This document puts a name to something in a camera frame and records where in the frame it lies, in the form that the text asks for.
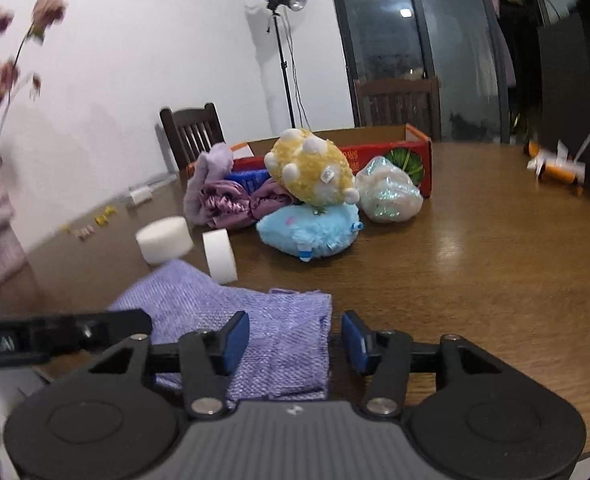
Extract sliding glass door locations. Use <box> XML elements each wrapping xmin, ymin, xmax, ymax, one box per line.
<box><xmin>325</xmin><ymin>0</ymin><xmax>517</xmax><ymax>144</ymax></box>

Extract white foam cylinder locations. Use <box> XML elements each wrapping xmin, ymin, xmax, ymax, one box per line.
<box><xmin>136</xmin><ymin>216</ymin><xmax>194</xmax><ymax>266</ymax></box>
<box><xmin>202</xmin><ymin>228</ymin><xmax>238</xmax><ymax>284</ymax></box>

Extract purple knit cloth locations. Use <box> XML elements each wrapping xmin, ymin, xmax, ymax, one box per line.
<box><xmin>109</xmin><ymin>259</ymin><xmax>334</xmax><ymax>402</ymax></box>

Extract black cabinet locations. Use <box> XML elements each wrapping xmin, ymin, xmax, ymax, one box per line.
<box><xmin>535</xmin><ymin>0</ymin><xmax>590</xmax><ymax>147</ymax></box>

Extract hanging clothes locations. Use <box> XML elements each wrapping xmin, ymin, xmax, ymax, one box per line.
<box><xmin>479</xmin><ymin>0</ymin><xmax>518</xmax><ymax>87</ymax></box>

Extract blue plush toy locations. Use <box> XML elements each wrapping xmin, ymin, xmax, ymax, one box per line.
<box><xmin>256</xmin><ymin>203</ymin><xmax>364</xmax><ymax>264</ymax></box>

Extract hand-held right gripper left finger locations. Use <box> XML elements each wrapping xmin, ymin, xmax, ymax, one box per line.
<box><xmin>75</xmin><ymin>310</ymin><xmax>251</xmax><ymax>418</ymax></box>

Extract iridescent white plush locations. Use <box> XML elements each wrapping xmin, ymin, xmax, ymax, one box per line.
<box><xmin>355</xmin><ymin>156</ymin><xmax>424</xmax><ymax>223</ymax></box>

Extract blue patterned packet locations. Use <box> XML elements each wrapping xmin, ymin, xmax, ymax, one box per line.
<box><xmin>225</xmin><ymin>169</ymin><xmax>272</xmax><ymax>195</ymax></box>

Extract scattered yellow beads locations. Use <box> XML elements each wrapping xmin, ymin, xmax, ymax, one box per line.
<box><xmin>62</xmin><ymin>205</ymin><xmax>116</xmax><ymax>241</ymax></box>

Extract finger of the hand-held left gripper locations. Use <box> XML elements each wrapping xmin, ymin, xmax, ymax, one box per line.
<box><xmin>40</xmin><ymin>309</ymin><xmax>154</xmax><ymax>362</ymax></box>

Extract lavender fluffy cloth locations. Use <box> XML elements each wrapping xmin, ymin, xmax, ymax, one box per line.
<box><xmin>184</xmin><ymin>142</ymin><xmax>236</xmax><ymax>226</ymax></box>

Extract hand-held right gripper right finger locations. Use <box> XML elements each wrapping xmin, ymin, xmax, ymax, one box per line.
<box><xmin>341</xmin><ymin>311</ymin><xmax>522</xmax><ymax>418</ymax></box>

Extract yellow plush toy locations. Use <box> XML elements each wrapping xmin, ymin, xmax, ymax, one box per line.
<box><xmin>264</xmin><ymin>128</ymin><xmax>361</xmax><ymax>208</ymax></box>

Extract dark wooden chair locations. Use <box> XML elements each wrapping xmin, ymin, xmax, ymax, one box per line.
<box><xmin>353</xmin><ymin>76</ymin><xmax>442</xmax><ymax>142</ymax></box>
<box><xmin>159</xmin><ymin>102</ymin><xmax>226</xmax><ymax>171</ymax></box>

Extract red cardboard box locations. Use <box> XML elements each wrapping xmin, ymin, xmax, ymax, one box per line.
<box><xmin>187</xmin><ymin>123</ymin><xmax>433</xmax><ymax>199</ymax></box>

